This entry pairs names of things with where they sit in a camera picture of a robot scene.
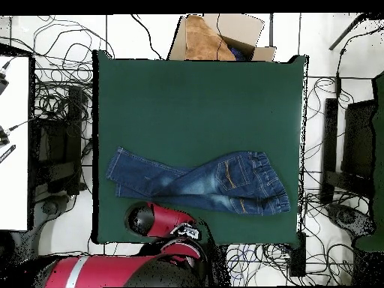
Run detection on black slanted rod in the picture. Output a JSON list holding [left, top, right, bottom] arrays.
[[328, 13, 367, 51]]

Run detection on dark blue fabric item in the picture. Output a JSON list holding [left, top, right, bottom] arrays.
[[229, 44, 248, 62]]

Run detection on black and blue cable tangle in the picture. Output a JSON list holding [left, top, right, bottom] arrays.
[[224, 242, 293, 286]]

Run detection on dark green table cloth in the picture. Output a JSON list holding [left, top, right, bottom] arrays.
[[91, 49, 310, 245]]

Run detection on cardboard box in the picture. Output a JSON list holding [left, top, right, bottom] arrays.
[[166, 13, 278, 62]]

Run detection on black device with cable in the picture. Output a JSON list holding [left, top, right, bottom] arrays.
[[0, 118, 34, 148]]

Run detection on black office chair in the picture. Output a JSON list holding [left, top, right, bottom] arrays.
[[31, 85, 88, 220], [320, 97, 377, 241]]

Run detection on green covered side table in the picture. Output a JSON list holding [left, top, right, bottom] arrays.
[[355, 70, 384, 253]]

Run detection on black connector with cable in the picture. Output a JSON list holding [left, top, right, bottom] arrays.
[[0, 58, 14, 95]]

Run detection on brown cloth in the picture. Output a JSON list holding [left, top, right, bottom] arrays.
[[184, 14, 237, 62]]

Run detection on thin black cable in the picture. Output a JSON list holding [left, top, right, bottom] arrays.
[[215, 13, 227, 59]]

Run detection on white table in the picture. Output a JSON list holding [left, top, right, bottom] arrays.
[[0, 55, 31, 232]]

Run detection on blue denim jeans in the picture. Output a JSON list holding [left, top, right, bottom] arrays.
[[105, 145, 291, 216]]

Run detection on single black cable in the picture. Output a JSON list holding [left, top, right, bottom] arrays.
[[130, 13, 164, 60]]

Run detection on black label strip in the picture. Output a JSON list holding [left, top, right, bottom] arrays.
[[0, 144, 17, 164]]

